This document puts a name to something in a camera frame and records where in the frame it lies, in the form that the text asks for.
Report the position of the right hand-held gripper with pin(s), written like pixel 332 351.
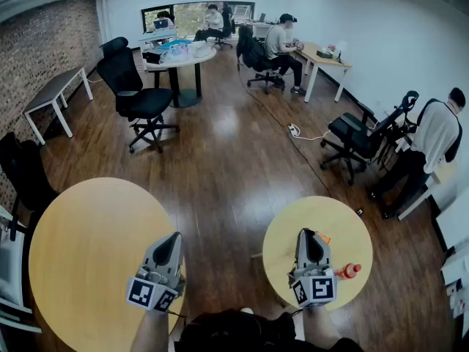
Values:
pixel 321 288

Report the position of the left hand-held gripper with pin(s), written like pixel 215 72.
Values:
pixel 141 292

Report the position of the orange packet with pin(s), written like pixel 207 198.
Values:
pixel 324 237

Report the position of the person's left forearm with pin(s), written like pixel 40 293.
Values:
pixel 148 332

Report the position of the person's right forearm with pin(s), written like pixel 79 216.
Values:
pixel 322 325

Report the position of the round yellow table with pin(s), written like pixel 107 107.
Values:
pixel 340 226

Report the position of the large round wooden table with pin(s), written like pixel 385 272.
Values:
pixel 91 251

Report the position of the person's black clothing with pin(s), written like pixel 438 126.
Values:
pixel 234 332

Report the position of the white power strip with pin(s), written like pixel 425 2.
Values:
pixel 293 130

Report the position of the black mesh office chair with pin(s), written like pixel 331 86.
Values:
pixel 351 134

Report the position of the wooden desk white legs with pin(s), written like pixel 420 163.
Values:
pixel 315 59
pixel 436 182

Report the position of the white water dispenser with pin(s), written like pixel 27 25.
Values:
pixel 456 270

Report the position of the black office chair with headrest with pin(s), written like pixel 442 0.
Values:
pixel 143 101
pixel 25 174

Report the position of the white round table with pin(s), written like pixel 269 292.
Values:
pixel 183 59

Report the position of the grey bench table white legs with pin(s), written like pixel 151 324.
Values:
pixel 55 86

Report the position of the dark tissue box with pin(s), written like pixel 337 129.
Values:
pixel 324 54

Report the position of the clear plastic bags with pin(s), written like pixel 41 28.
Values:
pixel 175 51

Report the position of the wide window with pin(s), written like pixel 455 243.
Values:
pixel 190 17

